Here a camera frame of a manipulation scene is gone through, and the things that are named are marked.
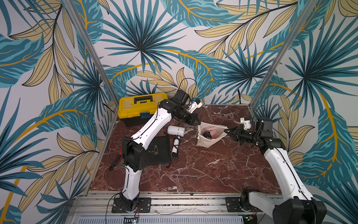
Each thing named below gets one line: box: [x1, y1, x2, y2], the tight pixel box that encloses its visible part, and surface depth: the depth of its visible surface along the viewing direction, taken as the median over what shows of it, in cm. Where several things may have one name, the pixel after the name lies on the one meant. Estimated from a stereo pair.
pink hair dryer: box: [202, 129, 218, 140], surface depth 78 cm
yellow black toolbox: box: [117, 92, 169, 127], surface depth 97 cm
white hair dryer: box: [166, 125, 186, 161], surface depth 97 cm
